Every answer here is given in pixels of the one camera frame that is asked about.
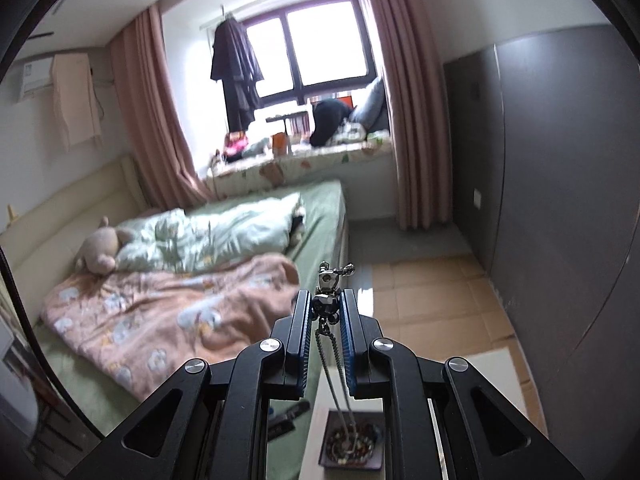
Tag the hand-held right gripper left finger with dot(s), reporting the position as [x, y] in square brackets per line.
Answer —
[300, 340]

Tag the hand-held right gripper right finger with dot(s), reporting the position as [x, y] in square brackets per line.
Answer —
[352, 350]

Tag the pile of beaded jewelry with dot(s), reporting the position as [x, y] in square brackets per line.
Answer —
[367, 435]

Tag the black cardboard box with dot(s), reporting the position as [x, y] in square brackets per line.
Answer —
[350, 466]

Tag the dark flat object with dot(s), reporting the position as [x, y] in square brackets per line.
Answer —
[290, 415]

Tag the flattened cardboard sheets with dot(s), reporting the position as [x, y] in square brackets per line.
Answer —
[425, 300]

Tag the pink floral fleece blanket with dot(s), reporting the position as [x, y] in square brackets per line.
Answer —
[175, 305]

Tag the light green quilt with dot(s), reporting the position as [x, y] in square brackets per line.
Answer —
[225, 232]

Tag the bed with green sheet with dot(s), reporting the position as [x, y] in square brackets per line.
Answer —
[325, 210]

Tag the beige side table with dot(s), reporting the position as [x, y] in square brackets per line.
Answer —
[495, 380]

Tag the patterned window seat cushion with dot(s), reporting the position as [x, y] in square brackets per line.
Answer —
[320, 160]

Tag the orange box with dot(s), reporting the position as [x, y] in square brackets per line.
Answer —
[280, 143]

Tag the pink toy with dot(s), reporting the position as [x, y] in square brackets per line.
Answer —
[235, 144]

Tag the white crumpled cloth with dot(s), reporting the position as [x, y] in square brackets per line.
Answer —
[350, 132]

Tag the beige plush toy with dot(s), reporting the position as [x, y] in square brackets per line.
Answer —
[102, 250]

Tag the small white folding table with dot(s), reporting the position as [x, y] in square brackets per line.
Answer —
[287, 120]

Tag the black bag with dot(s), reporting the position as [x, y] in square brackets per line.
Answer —
[327, 120]

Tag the grey pillow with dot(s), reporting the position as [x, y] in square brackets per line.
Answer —
[372, 105]

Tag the pink curtain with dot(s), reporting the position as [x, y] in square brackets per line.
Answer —
[150, 110]
[410, 110]

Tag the grey wardrobe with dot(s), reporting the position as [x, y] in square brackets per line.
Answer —
[550, 185]

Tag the cream padded headboard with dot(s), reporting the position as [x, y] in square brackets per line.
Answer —
[65, 200]

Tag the dark hanging clothes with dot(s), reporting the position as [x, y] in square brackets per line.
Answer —
[235, 60]

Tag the dark framed window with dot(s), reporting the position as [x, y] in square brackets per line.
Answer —
[320, 45]

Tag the beige hanging cloth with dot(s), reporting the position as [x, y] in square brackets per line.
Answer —
[75, 105]

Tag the white air conditioner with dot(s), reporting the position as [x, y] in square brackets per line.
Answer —
[35, 77]

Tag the white wall socket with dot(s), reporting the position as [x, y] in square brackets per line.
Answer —
[477, 198]

